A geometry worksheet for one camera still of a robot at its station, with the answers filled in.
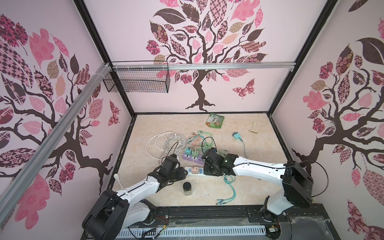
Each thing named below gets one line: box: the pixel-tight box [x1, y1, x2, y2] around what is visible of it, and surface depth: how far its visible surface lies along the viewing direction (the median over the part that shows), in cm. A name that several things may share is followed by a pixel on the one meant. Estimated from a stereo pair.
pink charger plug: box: [191, 166, 199, 174], surface depth 85 cm
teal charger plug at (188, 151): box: [184, 147, 192, 156], surface depth 92 cm
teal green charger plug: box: [232, 131, 243, 142], surface depth 107 cm
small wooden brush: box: [250, 121, 259, 134], surface depth 115 cm
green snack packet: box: [205, 113, 225, 129], surface depth 116 cm
